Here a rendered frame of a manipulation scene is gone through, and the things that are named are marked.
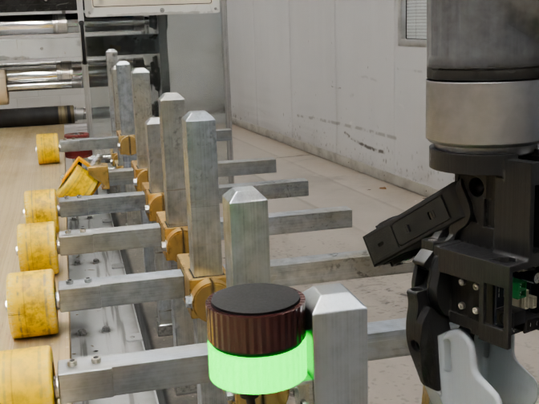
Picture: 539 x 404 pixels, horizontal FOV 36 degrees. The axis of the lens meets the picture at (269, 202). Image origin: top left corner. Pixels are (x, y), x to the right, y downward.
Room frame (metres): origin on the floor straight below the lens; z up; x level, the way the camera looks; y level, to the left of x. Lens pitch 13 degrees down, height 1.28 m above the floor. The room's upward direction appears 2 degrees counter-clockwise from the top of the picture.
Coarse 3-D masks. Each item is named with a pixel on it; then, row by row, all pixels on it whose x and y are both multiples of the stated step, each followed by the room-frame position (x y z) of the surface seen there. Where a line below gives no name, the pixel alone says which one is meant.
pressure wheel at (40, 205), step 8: (24, 192) 1.43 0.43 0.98; (32, 192) 1.43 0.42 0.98; (40, 192) 1.43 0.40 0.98; (48, 192) 1.43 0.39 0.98; (24, 200) 1.41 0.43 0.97; (32, 200) 1.41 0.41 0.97; (40, 200) 1.41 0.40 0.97; (48, 200) 1.42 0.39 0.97; (56, 200) 1.43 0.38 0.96; (32, 208) 1.40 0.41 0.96; (40, 208) 1.41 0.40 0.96; (48, 208) 1.41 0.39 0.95; (56, 208) 1.41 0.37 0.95; (24, 216) 1.43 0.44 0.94; (32, 216) 1.40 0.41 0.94; (40, 216) 1.40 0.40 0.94; (48, 216) 1.41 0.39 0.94; (56, 216) 1.41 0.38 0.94; (56, 224) 1.41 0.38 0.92; (56, 232) 1.44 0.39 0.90
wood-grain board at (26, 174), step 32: (0, 160) 2.24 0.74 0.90; (32, 160) 2.22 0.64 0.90; (64, 160) 2.21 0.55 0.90; (0, 192) 1.81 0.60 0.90; (0, 224) 1.52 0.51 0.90; (64, 224) 1.50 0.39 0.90; (0, 256) 1.31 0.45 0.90; (64, 256) 1.29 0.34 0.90; (0, 288) 1.14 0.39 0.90; (0, 320) 1.01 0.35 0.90; (64, 320) 1.00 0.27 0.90; (64, 352) 0.90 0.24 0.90
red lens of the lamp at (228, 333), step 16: (208, 304) 0.46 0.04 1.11; (304, 304) 0.46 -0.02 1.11; (208, 320) 0.46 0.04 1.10; (224, 320) 0.45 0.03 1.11; (240, 320) 0.44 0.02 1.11; (256, 320) 0.44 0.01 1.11; (272, 320) 0.44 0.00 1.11; (288, 320) 0.45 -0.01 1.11; (304, 320) 0.46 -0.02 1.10; (208, 336) 0.46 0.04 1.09; (224, 336) 0.45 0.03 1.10; (240, 336) 0.44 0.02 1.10; (256, 336) 0.44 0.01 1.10; (272, 336) 0.44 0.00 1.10; (288, 336) 0.45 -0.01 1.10; (304, 336) 0.46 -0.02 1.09; (240, 352) 0.44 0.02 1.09; (256, 352) 0.44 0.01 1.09; (272, 352) 0.44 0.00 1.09
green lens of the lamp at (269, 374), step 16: (208, 352) 0.47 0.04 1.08; (288, 352) 0.45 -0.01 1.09; (304, 352) 0.46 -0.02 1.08; (224, 368) 0.45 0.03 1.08; (240, 368) 0.44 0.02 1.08; (256, 368) 0.44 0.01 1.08; (272, 368) 0.44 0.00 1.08; (288, 368) 0.45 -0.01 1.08; (304, 368) 0.46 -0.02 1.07; (224, 384) 0.45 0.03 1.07; (240, 384) 0.44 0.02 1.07; (256, 384) 0.44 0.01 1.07; (272, 384) 0.44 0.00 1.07; (288, 384) 0.45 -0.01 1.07
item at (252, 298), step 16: (240, 288) 0.49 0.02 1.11; (256, 288) 0.49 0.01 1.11; (272, 288) 0.49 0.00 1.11; (288, 288) 0.48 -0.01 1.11; (224, 304) 0.46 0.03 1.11; (240, 304) 0.46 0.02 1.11; (256, 304) 0.46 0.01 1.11; (272, 304) 0.46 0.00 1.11; (288, 304) 0.46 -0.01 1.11; (224, 352) 0.45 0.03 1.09; (304, 384) 0.46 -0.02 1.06; (304, 400) 0.47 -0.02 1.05
